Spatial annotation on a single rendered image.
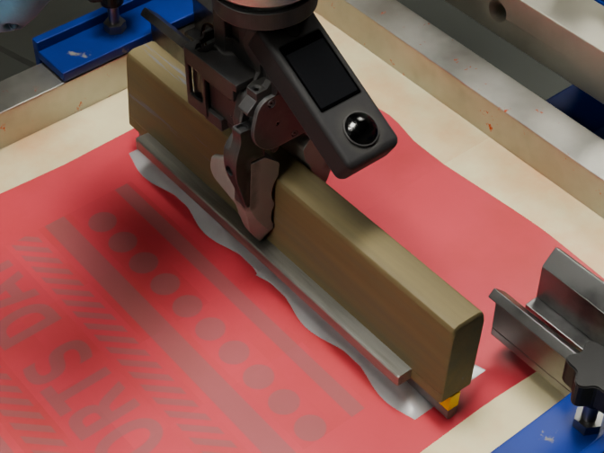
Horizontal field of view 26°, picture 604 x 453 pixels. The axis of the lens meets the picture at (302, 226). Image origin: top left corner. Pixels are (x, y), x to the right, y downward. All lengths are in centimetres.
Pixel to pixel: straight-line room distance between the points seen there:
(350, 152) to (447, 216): 23
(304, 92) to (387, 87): 33
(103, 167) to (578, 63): 41
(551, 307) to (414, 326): 13
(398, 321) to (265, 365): 12
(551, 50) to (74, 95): 41
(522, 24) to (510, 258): 23
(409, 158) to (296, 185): 20
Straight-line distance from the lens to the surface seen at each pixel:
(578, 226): 108
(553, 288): 95
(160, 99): 105
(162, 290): 101
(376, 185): 109
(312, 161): 96
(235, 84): 89
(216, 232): 105
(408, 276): 88
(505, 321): 93
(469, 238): 105
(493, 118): 113
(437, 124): 115
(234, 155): 91
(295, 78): 86
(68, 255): 105
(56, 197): 110
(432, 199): 108
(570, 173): 109
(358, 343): 93
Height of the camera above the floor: 170
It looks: 45 degrees down
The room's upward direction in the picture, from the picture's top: straight up
